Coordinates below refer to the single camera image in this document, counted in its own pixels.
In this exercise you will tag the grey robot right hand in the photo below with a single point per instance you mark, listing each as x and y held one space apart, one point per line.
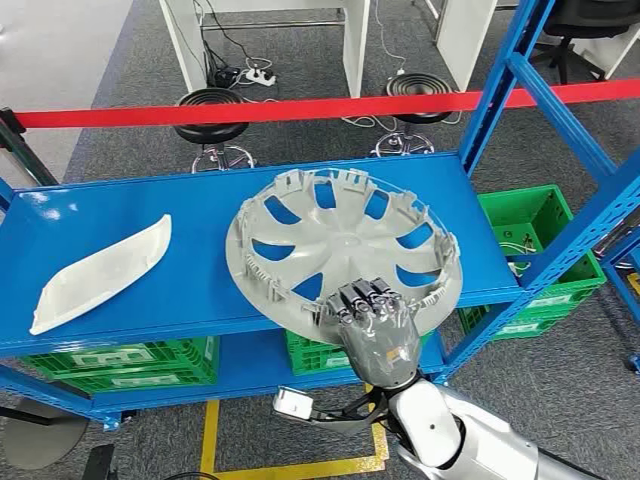
383 348

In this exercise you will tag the grey plastic wheel hubcap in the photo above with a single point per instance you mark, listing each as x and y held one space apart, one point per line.
345 245

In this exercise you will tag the large blue metal shelf rack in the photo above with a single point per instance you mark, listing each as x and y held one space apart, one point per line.
190 218

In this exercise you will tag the white curved trim part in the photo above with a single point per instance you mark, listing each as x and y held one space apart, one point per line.
100 275

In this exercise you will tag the green open plastic crate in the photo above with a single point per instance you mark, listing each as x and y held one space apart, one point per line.
525 212

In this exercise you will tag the yellow floor tape outline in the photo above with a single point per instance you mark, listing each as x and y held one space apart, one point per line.
210 437

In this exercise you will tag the red barrier tape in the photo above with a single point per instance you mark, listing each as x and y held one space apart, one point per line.
300 108

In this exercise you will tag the black round stool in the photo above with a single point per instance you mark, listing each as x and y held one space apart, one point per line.
417 85
210 129

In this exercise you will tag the white desk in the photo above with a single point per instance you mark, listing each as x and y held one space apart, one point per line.
465 40
355 40
615 53

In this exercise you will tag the white power strip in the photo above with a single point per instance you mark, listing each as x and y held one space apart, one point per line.
261 77

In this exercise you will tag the black power adapter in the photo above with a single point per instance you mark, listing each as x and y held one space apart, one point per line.
226 76

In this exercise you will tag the black office chair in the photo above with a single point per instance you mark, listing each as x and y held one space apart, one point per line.
585 20

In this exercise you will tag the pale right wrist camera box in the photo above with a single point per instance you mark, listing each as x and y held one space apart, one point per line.
292 404

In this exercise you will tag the grey round post base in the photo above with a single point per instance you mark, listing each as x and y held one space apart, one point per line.
45 440

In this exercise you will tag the dark barrier post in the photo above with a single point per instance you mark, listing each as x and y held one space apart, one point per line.
30 156

